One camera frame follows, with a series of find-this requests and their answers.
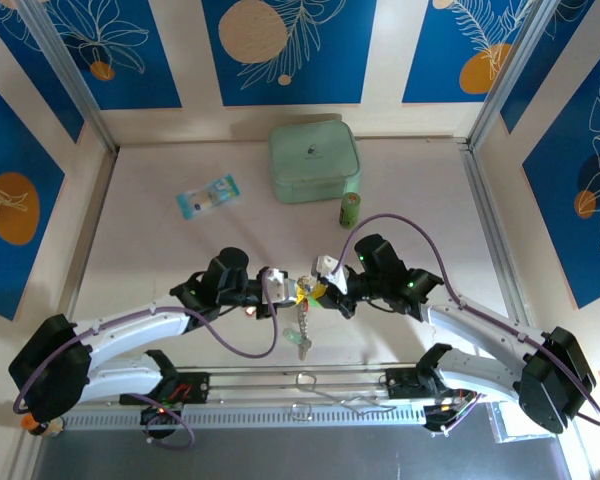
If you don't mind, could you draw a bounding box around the silver keyring band with rings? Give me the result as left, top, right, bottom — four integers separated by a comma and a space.
294, 277, 316, 346

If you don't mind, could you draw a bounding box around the small green bottle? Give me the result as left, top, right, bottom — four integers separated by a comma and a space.
337, 192, 362, 230

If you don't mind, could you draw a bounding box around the light blue wipes packet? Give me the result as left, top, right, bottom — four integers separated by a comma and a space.
175, 173, 242, 220

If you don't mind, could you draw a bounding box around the mint green zip case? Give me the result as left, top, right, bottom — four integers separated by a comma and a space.
267, 119, 362, 205

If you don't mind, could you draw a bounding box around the clear plastic bag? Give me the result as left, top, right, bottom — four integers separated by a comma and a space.
487, 402, 551, 444

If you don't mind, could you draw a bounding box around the bottle with orange cap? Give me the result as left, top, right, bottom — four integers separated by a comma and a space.
20, 417, 65, 439

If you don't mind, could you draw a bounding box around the bent metal wire hook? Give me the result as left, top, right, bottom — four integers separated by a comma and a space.
289, 372, 399, 421

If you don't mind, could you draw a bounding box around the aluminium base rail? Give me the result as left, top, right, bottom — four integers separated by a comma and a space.
27, 367, 566, 409

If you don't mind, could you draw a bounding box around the aluminium table side rail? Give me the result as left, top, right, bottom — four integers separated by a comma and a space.
59, 149, 120, 326
458, 141, 529, 334

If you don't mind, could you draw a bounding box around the grey perforated cable duct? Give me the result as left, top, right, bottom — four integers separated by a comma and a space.
59, 403, 491, 429

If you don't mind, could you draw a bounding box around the left controller board with wires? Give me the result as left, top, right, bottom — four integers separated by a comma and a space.
139, 402, 181, 427

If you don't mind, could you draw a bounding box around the controller board with wires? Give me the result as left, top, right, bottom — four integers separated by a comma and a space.
423, 402, 464, 434
139, 402, 181, 427

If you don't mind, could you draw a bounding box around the right controller board with wires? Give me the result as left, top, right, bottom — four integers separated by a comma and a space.
423, 402, 464, 434

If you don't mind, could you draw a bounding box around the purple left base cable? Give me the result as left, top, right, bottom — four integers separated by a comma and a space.
143, 399, 198, 449

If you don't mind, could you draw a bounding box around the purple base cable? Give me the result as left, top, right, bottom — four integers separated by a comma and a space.
143, 399, 198, 449
429, 392, 481, 437

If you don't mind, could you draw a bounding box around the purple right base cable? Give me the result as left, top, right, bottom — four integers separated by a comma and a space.
429, 392, 481, 437

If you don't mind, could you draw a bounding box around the aluminium frame post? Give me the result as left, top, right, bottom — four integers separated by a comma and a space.
17, 0, 120, 155
467, 0, 556, 151

